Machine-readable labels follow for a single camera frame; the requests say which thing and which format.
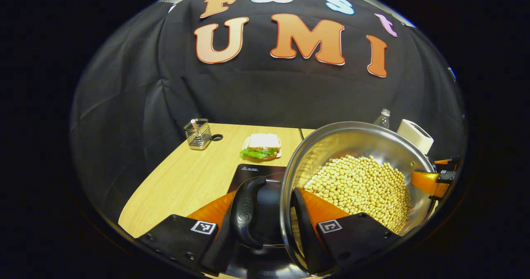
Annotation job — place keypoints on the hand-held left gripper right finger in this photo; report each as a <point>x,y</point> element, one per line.
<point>308,237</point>

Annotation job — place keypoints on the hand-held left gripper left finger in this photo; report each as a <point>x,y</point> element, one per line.
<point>217,250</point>

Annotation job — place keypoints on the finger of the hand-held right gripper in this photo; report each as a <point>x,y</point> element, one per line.
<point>424,181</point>
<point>445,161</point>

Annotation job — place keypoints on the black induction cooktop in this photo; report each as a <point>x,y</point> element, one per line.
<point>252,173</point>

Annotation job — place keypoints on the white toaster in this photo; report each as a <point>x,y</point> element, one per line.
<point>412,134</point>

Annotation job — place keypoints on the heap of soybeans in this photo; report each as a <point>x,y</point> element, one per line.
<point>360,183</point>

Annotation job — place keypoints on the clear water bottle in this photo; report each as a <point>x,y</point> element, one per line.
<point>383,119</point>

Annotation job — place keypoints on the sandwich with lettuce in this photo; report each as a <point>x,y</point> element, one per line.
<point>264,141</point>

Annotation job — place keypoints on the black desk grommet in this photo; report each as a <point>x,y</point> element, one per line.
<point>217,137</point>

